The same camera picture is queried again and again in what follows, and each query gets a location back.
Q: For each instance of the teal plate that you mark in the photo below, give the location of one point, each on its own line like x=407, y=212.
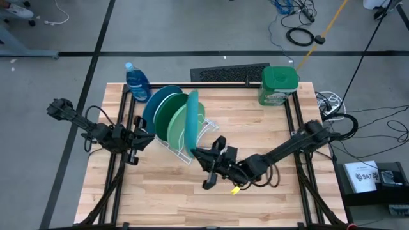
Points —
x=191, y=124

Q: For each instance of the black floor grille mat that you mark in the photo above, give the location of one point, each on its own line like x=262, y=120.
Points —
x=223, y=73

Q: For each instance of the blue dish soap bottle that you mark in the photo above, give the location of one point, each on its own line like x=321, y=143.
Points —
x=138, y=84

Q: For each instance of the light green plate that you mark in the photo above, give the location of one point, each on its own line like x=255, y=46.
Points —
x=177, y=134

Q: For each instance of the person's foot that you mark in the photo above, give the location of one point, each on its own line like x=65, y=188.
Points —
x=380, y=8

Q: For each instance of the dark blue plate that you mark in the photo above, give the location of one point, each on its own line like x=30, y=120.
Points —
x=153, y=108

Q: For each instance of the white box with label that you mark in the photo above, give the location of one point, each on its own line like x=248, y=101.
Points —
x=362, y=177

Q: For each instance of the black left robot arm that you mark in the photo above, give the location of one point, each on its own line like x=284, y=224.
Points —
x=83, y=123

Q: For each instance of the black side cart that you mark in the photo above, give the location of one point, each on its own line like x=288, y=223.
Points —
x=367, y=199

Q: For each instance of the black metal table frame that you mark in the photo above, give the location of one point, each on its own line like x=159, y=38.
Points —
x=300, y=191

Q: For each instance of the grey desk leg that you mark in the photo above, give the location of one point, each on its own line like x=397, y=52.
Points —
x=12, y=43

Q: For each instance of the green wipes container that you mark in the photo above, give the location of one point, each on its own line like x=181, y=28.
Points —
x=278, y=84

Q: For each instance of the black round puck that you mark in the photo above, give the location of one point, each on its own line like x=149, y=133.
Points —
x=319, y=40

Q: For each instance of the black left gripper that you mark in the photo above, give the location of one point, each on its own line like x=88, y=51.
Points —
x=121, y=138

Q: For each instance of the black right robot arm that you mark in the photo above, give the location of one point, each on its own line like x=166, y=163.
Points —
x=287, y=147

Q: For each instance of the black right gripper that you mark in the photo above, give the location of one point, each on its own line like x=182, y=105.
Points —
x=227, y=159

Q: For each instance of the black power strip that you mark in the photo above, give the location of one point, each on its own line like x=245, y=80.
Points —
x=308, y=15

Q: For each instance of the dark green plate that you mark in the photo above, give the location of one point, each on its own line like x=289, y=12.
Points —
x=167, y=118

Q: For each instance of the black tripod pole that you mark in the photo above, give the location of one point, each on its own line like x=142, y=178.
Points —
x=367, y=46

